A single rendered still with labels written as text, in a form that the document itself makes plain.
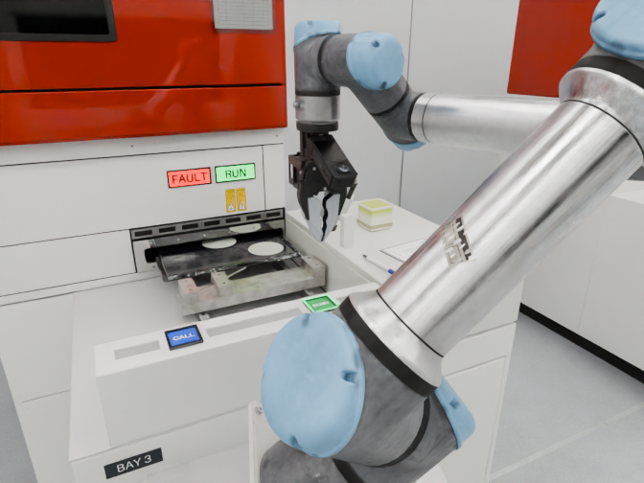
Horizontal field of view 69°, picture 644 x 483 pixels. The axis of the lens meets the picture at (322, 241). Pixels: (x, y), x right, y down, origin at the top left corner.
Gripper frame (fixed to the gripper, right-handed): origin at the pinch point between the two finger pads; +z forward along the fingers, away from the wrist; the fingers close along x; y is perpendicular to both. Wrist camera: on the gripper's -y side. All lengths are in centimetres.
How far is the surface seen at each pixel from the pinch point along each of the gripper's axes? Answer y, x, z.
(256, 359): -4.1, 14.9, 19.4
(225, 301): 27.4, 12.5, 24.0
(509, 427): 31, -99, 111
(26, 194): 58, 52, 1
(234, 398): -4.1, 19.4, 26.2
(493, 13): 207, -233, -58
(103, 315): 42, 40, 29
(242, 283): 32.4, 6.7, 22.7
